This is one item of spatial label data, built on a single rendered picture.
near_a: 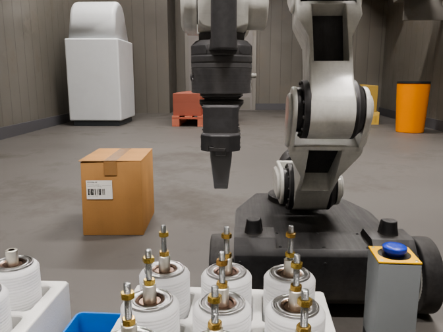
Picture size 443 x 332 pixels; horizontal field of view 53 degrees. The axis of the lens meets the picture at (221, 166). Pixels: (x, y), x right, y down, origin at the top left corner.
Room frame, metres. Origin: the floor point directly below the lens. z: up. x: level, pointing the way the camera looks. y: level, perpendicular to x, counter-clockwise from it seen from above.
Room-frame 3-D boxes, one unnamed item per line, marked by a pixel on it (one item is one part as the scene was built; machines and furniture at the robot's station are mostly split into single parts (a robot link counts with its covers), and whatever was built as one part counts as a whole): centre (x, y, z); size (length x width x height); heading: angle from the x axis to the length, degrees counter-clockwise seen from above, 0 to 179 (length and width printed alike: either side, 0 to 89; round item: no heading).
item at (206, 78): (0.65, 0.00, 0.57); 0.13 x 0.10 x 0.12; 178
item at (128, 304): (0.55, 0.13, 0.30); 0.01 x 0.01 x 0.08
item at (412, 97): (5.02, -2.16, 0.29); 0.37 x 0.36 x 0.57; 178
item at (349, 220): (1.34, -0.27, 0.19); 0.64 x 0.52 x 0.33; 178
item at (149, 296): (0.66, 0.12, 0.26); 0.02 x 0.02 x 0.03
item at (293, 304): (0.64, -0.12, 0.26); 0.02 x 0.02 x 0.03
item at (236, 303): (0.65, 0.00, 0.25); 0.08 x 0.08 x 0.01
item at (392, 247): (0.71, -0.30, 0.32); 0.04 x 0.04 x 0.02
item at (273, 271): (0.76, -0.13, 0.25); 0.08 x 0.08 x 0.01
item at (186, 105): (6.11, 0.20, 0.21); 1.19 x 0.78 x 0.41; 176
